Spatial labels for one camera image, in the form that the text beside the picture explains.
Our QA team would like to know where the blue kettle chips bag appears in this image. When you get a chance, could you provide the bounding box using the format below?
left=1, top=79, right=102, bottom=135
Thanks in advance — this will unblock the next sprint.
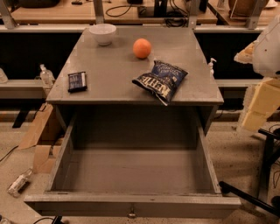
left=132, top=60, right=188, bottom=106

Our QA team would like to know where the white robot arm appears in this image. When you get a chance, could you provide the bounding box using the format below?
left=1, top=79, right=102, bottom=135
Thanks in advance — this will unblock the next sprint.
left=234, top=15, right=280, bottom=132

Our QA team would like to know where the grey cabinet with top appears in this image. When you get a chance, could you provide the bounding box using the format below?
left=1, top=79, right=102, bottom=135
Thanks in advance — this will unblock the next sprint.
left=47, top=25, right=223, bottom=130

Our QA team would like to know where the black cable on desk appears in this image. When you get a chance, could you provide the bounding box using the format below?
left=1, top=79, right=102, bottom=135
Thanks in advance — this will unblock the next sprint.
left=105, top=3, right=147, bottom=18

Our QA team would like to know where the black chair base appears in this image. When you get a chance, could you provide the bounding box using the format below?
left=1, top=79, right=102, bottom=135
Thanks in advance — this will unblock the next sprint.
left=219, top=128, right=280, bottom=218

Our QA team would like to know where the open grey top drawer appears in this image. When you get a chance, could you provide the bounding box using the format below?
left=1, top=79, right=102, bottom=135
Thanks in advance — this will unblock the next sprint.
left=24, top=110, right=241, bottom=219

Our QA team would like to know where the plastic bottle on floor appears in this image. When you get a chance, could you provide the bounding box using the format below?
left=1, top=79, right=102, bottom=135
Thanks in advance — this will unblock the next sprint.
left=7, top=168, right=33, bottom=198

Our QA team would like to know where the metal drawer knob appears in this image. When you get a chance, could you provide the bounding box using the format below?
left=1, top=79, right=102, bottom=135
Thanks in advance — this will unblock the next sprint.
left=128, top=206, right=137, bottom=219

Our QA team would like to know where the brown cardboard box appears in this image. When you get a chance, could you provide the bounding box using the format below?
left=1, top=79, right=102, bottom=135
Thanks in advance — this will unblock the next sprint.
left=18, top=103, right=64, bottom=173

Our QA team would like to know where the small white pump bottle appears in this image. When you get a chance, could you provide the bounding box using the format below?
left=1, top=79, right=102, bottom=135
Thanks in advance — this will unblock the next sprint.
left=208, top=58, right=217, bottom=75

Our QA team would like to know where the clear plastic bottle on shelf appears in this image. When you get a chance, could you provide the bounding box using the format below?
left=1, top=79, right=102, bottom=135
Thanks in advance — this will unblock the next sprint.
left=40, top=64, right=55, bottom=87

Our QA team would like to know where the orange fruit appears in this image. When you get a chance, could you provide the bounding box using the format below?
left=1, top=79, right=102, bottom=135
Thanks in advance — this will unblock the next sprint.
left=133, top=38, right=151, bottom=59

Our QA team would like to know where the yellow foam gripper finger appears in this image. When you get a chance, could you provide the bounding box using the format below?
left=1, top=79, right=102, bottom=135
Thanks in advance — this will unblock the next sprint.
left=234, top=41, right=256, bottom=64
left=241, top=78, right=280, bottom=131

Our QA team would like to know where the dark blue rxbar wrapper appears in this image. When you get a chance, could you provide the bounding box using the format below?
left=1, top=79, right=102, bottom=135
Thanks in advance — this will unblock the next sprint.
left=68, top=72, right=88, bottom=93

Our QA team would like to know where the white ceramic bowl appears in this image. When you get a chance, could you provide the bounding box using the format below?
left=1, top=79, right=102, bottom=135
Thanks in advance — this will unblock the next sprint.
left=89, top=24, right=116, bottom=46

